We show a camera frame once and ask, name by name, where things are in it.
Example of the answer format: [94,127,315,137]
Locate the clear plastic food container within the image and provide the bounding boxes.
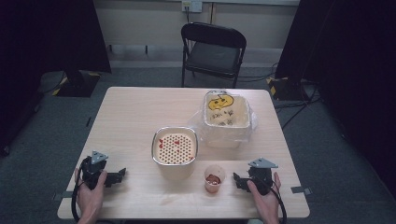
[203,90,252,149]

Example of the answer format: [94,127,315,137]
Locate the person's left hand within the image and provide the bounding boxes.
[74,168,108,219]

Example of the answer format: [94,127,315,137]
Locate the person's right hand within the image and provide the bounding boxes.
[247,172,283,219]

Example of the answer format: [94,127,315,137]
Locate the small translucent plastic cup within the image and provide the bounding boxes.
[204,164,227,194]

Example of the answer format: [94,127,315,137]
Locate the perforated beige strainer insert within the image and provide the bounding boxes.
[154,133,197,165]

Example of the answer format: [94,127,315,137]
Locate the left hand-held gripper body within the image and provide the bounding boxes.
[80,150,109,191]

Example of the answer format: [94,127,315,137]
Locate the clear plastic bin liner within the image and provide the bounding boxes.
[188,89,260,150]

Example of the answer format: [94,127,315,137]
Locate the red food scraps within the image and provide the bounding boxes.
[205,174,221,186]

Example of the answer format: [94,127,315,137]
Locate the black folding chair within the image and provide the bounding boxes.
[179,21,248,89]

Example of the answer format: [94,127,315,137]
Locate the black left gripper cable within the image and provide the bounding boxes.
[71,167,86,223]

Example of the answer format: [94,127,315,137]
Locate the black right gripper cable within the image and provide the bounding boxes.
[264,182,289,224]

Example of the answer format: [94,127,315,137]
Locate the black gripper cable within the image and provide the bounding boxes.
[264,182,289,224]
[71,167,86,223]

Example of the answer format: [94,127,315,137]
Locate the black floor cable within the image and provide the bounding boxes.
[237,62,280,84]
[274,85,322,131]

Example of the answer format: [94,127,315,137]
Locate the dark curtain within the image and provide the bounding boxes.
[275,0,396,200]
[0,0,113,158]

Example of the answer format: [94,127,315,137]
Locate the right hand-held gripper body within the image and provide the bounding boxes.
[247,157,279,197]

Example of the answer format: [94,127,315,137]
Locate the grey tape strip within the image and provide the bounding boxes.
[51,190,75,202]
[290,185,313,196]

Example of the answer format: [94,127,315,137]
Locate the beige bin with metal rim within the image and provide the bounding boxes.
[150,125,200,182]

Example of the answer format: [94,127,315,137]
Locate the white wall socket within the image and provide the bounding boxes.
[181,0,204,14]

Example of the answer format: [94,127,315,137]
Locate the black stand base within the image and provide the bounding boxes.
[266,76,310,102]
[55,70,102,98]

